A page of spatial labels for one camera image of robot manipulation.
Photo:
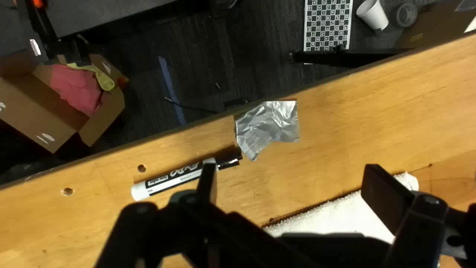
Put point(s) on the white paper cup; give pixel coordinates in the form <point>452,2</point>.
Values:
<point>373,14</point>

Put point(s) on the white towel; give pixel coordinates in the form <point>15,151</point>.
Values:
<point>342,217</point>

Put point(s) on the white marker with black cap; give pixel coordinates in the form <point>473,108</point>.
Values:
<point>168,181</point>

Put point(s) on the black white checkerboard sheet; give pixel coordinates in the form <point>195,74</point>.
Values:
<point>327,25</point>

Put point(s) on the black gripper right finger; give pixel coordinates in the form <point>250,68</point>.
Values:
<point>417,228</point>

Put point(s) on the pink cloth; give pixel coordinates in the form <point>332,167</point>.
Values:
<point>74,87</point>

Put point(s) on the yellow cloth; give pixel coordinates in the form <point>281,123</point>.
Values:
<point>104,80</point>

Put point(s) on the grey tape roll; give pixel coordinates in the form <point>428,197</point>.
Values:
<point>406,16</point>

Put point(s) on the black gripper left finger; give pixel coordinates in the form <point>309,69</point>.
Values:
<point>164,233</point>

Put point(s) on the open cardboard box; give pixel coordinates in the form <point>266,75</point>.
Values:
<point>30,114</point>

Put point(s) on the blue strip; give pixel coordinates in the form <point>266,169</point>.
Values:
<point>171,90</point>

